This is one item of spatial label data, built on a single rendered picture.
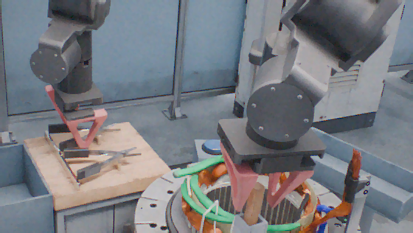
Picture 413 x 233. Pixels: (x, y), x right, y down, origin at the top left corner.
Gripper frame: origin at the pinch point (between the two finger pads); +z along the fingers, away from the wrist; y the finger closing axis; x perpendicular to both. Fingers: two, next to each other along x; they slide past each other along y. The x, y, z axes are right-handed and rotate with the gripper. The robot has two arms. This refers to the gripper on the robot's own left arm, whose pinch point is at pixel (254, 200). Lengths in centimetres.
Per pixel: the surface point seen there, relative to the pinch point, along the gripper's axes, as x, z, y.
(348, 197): -0.4, 0.7, 12.4
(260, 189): -0.5, -2.1, 0.0
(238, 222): 0.0, 3.1, -1.4
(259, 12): 225, 68, 109
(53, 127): 41.0, 16.2, -18.3
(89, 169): 26.5, 14.7, -14.2
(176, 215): 11.5, 11.9, -4.6
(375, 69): 205, 93, 182
